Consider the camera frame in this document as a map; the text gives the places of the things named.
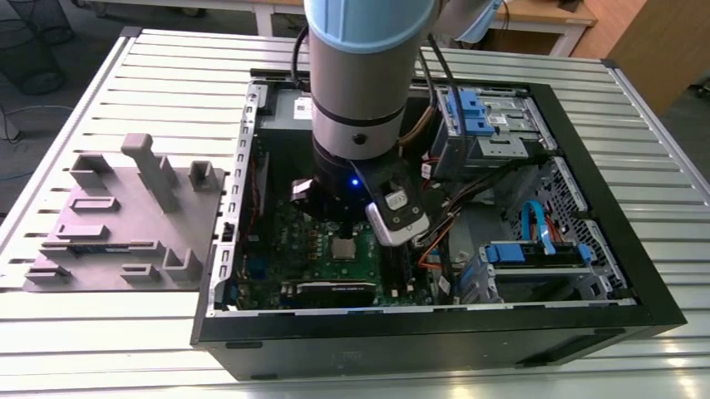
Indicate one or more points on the silver CPU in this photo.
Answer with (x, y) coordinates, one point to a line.
(344, 250)

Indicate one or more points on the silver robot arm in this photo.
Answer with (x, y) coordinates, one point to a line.
(355, 104)

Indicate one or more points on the CPU socket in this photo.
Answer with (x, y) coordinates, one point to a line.
(344, 261)

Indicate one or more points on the grey power supply unit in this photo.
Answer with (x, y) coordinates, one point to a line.
(282, 158)

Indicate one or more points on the green motherboard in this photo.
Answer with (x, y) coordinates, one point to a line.
(293, 266)

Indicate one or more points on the black RAM slot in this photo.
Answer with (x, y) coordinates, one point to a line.
(380, 270)
(388, 270)
(397, 270)

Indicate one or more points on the black graphics card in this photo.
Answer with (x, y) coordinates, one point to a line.
(332, 294)

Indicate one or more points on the silver optical drive cage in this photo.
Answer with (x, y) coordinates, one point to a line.
(499, 149)

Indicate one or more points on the hard disk in blue carrier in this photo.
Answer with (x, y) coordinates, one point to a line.
(507, 253)

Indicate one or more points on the grey parts rack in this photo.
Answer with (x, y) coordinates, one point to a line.
(138, 237)

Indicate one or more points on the black PC case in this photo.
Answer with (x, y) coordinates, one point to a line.
(443, 345)

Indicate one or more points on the silver disk bay cage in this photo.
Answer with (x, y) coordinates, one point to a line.
(543, 272)

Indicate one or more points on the bare blue RAM stick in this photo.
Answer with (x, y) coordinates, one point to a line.
(100, 248)

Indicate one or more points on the wooden desk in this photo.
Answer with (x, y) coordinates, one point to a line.
(553, 16)

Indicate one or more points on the wooden cabinet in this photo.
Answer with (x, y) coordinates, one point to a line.
(653, 41)

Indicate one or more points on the small silver camera module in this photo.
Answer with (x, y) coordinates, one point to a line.
(301, 191)

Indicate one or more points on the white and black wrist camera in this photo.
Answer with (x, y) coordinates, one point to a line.
(399, 226)

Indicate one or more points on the blue plastic drive bracket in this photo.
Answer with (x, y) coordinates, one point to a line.
(473, 112)

